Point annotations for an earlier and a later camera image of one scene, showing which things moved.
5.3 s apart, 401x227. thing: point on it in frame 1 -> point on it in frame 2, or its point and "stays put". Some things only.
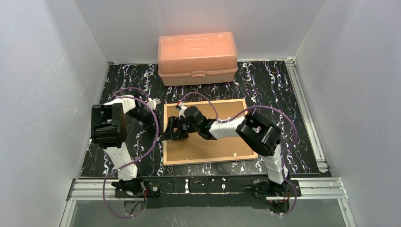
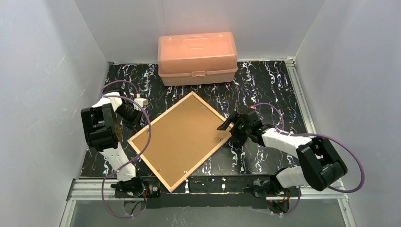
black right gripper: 177,128 -> 237,130
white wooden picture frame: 205,161 -> 154,121
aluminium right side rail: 317,147 stays put
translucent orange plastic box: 197,58 stays put
